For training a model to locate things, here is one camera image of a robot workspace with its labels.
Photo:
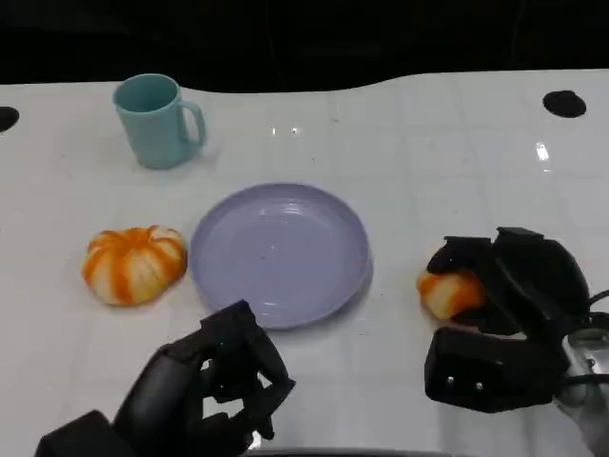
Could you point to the pale green mug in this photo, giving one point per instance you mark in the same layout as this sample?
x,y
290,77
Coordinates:
x,y
152,131

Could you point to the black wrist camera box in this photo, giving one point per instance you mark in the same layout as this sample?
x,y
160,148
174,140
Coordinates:
x,y
499,366
81,438

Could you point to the lilac plate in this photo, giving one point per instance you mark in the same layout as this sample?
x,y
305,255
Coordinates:
x,y
280,254

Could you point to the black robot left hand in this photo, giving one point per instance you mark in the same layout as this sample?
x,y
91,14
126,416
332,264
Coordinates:
x,y
162,395

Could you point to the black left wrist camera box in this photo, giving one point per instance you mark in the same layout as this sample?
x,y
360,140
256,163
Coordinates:
x,y
81,438

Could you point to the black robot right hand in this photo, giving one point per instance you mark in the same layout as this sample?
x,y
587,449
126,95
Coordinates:
x,y
537,281

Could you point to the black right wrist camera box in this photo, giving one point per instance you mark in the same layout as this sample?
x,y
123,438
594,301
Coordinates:
x,y
499,366

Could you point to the orange and white bread roll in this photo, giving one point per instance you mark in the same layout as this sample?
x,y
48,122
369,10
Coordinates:
x,y
133,264
452,292

